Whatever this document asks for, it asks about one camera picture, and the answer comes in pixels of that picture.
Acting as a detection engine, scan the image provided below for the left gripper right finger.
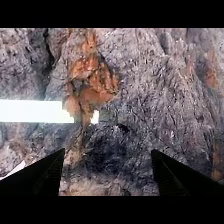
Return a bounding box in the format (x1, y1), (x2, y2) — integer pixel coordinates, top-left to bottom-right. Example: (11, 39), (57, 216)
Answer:
(150, 148), (224, 197)

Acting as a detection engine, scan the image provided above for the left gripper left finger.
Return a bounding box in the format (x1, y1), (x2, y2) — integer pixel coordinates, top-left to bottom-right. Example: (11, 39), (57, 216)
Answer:
(0, 147), (66, 197)

